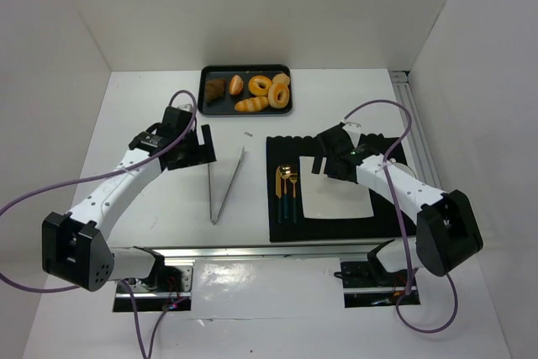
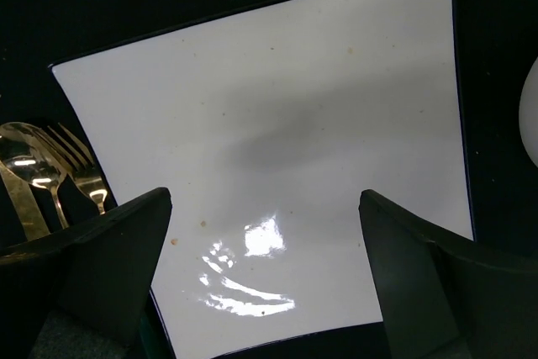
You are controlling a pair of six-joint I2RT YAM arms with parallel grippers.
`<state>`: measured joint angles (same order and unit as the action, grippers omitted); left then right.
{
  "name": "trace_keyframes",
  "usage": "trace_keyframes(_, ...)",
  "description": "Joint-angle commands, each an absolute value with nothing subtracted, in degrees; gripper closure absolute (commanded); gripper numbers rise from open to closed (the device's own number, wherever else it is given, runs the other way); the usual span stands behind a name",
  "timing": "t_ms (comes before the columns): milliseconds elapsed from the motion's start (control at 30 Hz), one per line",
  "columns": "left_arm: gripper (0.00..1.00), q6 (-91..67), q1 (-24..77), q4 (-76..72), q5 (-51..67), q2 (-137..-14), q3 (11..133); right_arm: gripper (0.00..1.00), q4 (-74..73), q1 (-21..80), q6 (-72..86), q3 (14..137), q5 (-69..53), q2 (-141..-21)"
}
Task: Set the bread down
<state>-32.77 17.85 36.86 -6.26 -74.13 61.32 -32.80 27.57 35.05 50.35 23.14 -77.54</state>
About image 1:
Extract round pale bun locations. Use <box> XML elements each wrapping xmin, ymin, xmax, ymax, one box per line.
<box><xmin>272</xmin><ymin>72</ymin><xmax>291</xmax><ymax>87</ymax></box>

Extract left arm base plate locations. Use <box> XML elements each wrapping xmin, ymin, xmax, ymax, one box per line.
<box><xmin>127</xmin><ymin>260</ymin><xmax>194</xmax><ymax>313</ymax></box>

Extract black placemat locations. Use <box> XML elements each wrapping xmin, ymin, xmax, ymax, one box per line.
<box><xmin>266</xmin><ymin>136</ymin><xmax>400</xmax><ymax>242</ymax></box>

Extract aluminium rail front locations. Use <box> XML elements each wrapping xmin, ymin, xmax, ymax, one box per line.
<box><xmin>145</xmin><ymin>240</ymin><xmax>383</xmax><ymax>260</ymax></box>

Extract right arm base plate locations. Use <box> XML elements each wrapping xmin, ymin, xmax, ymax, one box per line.
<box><xmin>334</xmin><ymin>261</ymin><xmax>420</xmax><ymax>309</ymax></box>

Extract metal tongs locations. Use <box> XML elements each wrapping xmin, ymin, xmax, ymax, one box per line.
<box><xmin>207</xmin><ymin>146</ymin><xmax>245</xmax><ymax>225</ymax></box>

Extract glazed bagel front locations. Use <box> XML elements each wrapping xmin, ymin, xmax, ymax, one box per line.
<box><xmin>267</xmin><ymin>83</ymin><xmax>290</xmax><ymax>109</ymax></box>

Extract gold spoon green handle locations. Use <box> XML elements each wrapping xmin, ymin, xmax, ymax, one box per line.
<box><xmin>278</xmin><ymin>164</ymin><xmax>292</xmax><ymax>220</ymax></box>

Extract purple cable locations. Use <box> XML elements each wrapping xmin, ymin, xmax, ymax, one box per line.
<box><xmin>342</xmin><ymin>99</ymin><xmax>459</xmax><ymax>335</ymax></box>
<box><xmin>0</xmin><ymin>89</ymin><xmax>198</xmax><ymax>359</ymax></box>

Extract gold knife green handle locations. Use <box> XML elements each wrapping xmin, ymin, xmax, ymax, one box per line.
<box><xmin>275</xmin><ymin>166</ymin><xmax>282</xmax><ymax>224</ymax></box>

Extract brown chocolate croissant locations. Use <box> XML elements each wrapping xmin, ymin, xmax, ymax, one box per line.
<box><xmin>204</xmin><ymin>78</ymin><xmax>227</xmax><ymax>104</ymax></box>

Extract gold fork green handle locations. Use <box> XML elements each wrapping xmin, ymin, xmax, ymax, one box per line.
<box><xmin>289</xmin><ymin>172</ymin><xmax>298</xmax><ymax>223</ymax></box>

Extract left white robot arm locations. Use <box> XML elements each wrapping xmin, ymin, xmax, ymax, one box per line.
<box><xmin>42</xmin><ymin>106</ymin><xmax>216</xmax><ymax>292</ymax></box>

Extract glazed bagel back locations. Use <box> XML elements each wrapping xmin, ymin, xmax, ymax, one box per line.
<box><xmin>248</xmin><ymin>75</ymin><xmax>272</xmax><ymax>97</ymax></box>

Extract white cup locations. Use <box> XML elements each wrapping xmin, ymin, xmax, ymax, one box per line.
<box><xmin>389</xmin><ymin>158</ymin><xmax>417</xmax><ymax>178</ymax></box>

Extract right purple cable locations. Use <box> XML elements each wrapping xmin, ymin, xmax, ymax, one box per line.
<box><xmin>342</xmin><ymin>99</ymin><xmax>459</xmax><ymax>335</ymax></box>

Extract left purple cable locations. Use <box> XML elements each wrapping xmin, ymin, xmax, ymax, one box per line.
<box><xmin>0</xmin><ymin>89</ymin><xmax>198</xmax><ymax>359</ymax></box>

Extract glazed bagel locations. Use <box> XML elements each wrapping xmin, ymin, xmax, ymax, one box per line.
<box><xmin>267</xmin><ymin>83</ymin><xmax>290</xmax><ymax>109</ymax></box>
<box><xmin>248</xmin><ymin>75</ymin><xmax>272</xmax><ymax>97</ymax></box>

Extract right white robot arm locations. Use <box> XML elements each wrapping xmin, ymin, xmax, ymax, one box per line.
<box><xmin>312</xmin><ymin>123</ymin><xmax>483</xmax><ymax>277</ymax></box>

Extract small oval orange bread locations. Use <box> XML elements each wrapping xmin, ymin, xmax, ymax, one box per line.
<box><xmin>229</xmin><ymin>75</ymin><xmax>244</xmax><ymax>96</ymax></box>

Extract white square plate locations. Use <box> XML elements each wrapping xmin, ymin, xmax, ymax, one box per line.
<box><xmin>299</xmin><ymin>156</ymin><xmax>374</xmax><ymax>219</ymax></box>

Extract striped twisted bread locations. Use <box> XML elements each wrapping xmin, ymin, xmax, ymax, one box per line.
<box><xmin>235</xmin><ymin>96</ymin><xmax>269</xmax><ymax>113</ymax></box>

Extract black baking tray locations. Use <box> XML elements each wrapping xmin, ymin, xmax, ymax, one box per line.
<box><xmin>198</xmin><ymin>64</ymin><xmax>293</xmax><ymax>117</ymax></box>

